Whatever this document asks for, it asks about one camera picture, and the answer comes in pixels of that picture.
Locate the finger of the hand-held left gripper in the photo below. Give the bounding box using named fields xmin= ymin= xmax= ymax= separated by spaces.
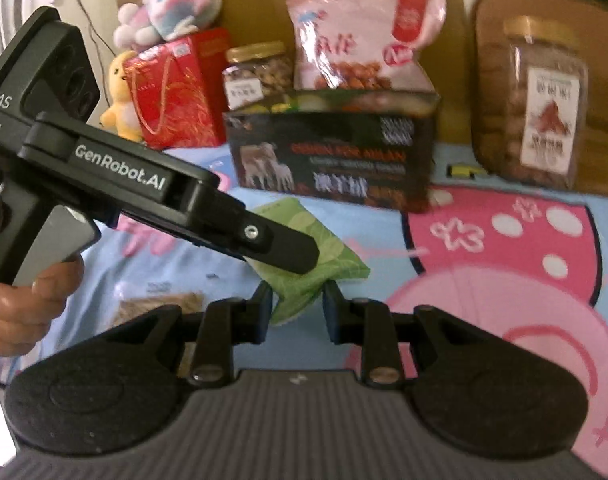
xmin=236 ymin=205 xmax=320 ymax=276

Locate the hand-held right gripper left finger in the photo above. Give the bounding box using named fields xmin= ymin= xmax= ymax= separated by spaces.
xmin=129 ymin=281 xmax=275 ymax=389

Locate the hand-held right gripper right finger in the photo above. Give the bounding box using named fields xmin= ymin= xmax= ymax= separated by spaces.
xmin=323 ymin=281 xmax=485 ymax=390

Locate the light green snack packet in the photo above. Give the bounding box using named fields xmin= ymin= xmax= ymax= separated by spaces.
xmin=244 ymin=199 xmax=371 ymax=325

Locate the black cardboard box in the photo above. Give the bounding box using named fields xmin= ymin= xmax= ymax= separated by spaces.
xmin=223 ymin=89 xmax=442 ymax=213

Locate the clear packet of brown snacks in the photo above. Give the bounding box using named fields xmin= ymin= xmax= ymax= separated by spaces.
xmin=115 ymin=291 xmax=206 ymax=328

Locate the person's left hand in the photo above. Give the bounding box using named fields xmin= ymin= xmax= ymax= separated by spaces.
xmin=0 ymin=259 xmax=85 ymax=357

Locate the yellow plush toy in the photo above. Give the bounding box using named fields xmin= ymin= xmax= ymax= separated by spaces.
xmin=100 ymin=50 xmax=144 ymax=143

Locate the red gift bag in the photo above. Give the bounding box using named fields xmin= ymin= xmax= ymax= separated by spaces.
xmin=123 ymin=27 xmax=232 ymax=150

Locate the cartoon pig printed blanket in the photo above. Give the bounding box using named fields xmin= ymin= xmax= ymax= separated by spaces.
xmin=0 ymin=140 xmax=608 ymax=480

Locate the small clear nut jar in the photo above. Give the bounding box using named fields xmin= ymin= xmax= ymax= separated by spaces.
xmin=223 ymin=41 xmax=295 ymax=111

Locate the pink plush toy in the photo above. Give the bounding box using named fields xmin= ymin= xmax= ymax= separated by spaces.
xmin=113 ymin=0 xmax=222 ymax=53

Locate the pink snack bag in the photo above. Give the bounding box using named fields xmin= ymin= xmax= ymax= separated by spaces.
xmin=286 ymin=0 xmax=447 ymax=93

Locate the brown seat cushion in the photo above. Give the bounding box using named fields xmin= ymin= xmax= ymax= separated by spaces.
xmin=471 ymin=0 xmax=608 ymax=196

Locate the large clear nut jar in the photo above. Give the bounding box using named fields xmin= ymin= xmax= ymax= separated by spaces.
xmin=501 ymin=16 xmax=590 ymax=191

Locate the wood pattern wall board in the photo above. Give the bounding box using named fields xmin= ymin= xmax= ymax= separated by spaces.
xmin=116 ymin=0 xmax=485 ymax=146

